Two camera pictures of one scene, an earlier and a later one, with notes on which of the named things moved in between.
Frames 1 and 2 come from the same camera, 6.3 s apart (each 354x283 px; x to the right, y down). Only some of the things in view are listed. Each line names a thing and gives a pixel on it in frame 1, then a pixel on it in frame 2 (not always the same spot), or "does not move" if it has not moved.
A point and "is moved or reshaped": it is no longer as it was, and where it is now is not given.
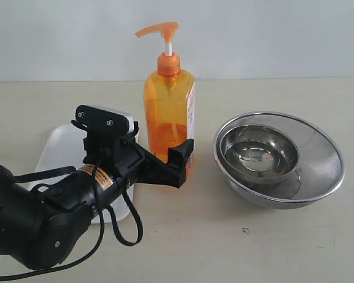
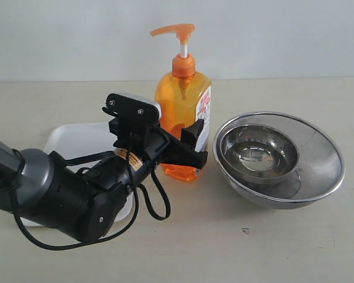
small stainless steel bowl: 260,154 does not move
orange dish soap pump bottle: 169,100 is moved or reshaped
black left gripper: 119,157 → 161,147
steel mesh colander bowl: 320,167 does not move
